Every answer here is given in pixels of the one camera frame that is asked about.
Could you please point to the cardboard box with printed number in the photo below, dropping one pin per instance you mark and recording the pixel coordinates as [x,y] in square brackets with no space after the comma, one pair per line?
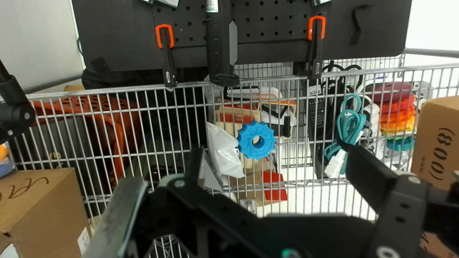
[437,143]

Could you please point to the stand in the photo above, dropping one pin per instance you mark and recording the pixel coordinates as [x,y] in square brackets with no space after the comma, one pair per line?
[14,111]

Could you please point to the cardboard box with handwriting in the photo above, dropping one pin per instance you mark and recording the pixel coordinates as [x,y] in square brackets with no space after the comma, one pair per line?
[39,211]

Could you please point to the red block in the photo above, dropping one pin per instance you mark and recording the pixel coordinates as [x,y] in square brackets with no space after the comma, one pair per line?
[274,186]

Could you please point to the blue gear-shaped knob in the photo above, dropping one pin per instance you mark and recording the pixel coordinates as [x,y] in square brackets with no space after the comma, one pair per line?
[247,141]

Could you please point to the wooden toy pieces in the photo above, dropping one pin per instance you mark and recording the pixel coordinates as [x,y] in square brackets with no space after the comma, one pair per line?
[233,118]

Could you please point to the white plastic bag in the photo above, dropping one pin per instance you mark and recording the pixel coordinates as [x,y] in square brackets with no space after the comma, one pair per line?
[222,150]

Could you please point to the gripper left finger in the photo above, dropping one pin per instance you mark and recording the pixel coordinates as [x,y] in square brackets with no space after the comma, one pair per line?
[200,211]

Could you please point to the black bar clamp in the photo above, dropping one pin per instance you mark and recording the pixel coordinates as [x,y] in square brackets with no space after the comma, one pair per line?
[219,43]

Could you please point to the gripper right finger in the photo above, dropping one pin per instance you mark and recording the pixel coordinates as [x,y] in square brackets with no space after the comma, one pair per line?
[398,200]

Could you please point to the black power adapter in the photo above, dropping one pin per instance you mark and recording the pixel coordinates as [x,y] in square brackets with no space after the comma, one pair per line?
[315,111]

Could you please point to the stack of coloured rings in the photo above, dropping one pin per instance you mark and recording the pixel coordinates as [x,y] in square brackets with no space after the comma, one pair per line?
[396,111]

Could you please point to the orange plastic basket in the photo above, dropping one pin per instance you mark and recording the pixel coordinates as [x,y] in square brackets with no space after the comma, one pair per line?
[107,111]

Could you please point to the black perforated board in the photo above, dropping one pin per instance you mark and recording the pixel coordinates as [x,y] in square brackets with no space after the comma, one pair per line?
[122,39]

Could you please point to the orange and black clamp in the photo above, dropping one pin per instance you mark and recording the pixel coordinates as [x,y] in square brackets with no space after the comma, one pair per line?
[165,53]
[316,46]

